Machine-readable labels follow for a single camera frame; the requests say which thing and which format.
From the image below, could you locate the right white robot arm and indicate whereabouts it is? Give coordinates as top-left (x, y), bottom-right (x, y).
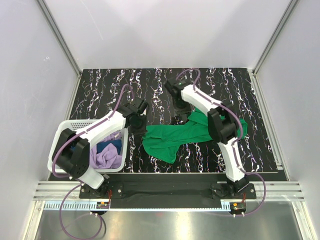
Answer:
top-left (164, 79), bottom-right (249, 199)

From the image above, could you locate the left orange connector box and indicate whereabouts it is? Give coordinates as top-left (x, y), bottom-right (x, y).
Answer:
top-left (96, 201), bottom-right (110, 209)

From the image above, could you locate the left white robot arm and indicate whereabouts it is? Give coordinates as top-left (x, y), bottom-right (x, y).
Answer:
top-left (47, 97), bottom-right (150, 198)

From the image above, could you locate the lilac t shirt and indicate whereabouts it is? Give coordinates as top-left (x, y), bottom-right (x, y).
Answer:
top-left (89, 131), bottom-right (122, 169)

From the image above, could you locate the purple cable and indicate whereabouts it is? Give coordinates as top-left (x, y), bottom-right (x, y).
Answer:
top-left (243, 171), bottom-right (267, 216)
top-left (58, 181), bottom-right (108, 238)

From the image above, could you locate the aluminium frame post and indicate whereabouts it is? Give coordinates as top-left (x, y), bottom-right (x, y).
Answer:
top-left (36, 0), bottom-right (83, 77)
top-left (251, 0), bottom-right (301, 76)

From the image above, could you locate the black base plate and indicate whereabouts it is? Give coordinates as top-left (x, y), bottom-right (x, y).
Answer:
top-left (79, 173), bottom-right (257, 210)

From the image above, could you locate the dark blue t shirt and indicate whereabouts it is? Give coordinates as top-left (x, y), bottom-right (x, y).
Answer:
top-left (96, 139), bottom-right (122, 155)

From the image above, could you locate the right aluminium frame post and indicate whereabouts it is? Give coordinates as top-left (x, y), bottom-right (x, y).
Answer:
top-left (251, 0), bottom-right (301, 76)

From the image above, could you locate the white plastic laundry basket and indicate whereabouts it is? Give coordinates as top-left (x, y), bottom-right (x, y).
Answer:
top-left (47, 119), bottom-right (129, 173)

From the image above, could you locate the right orange connector box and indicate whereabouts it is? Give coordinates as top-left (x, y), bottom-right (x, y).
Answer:
top-left (231, 202), bottom-right (247, 212)

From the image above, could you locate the aluminium front rail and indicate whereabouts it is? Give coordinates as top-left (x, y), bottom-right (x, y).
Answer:
top-left (34, 181), bottom-right (305, 202)

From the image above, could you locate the left aluminium frame post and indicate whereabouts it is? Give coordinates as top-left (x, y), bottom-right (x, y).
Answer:
top-left (36, 0), bottom-right (83, 77)

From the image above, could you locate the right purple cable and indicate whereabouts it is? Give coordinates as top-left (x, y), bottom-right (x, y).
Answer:
top-left (243, 171), bottom-right (267, 216)

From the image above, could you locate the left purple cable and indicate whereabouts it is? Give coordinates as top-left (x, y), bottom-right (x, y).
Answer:
top-left (58, 181), bottom-right (108, 238)

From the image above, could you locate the white slotted cable duct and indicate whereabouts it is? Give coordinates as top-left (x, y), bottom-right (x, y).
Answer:
top-left (44, 200), bottom-right (231, 212)

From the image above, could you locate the green t shirt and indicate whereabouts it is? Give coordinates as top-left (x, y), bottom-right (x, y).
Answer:
top-left (141, 107), bottom-right (249, 165)

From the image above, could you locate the orange connector box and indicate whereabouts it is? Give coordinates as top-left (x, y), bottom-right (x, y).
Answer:
top-left (96, 201), bottom-right (110, 209)
top-left (231, 202), bottom-right (247, 212)

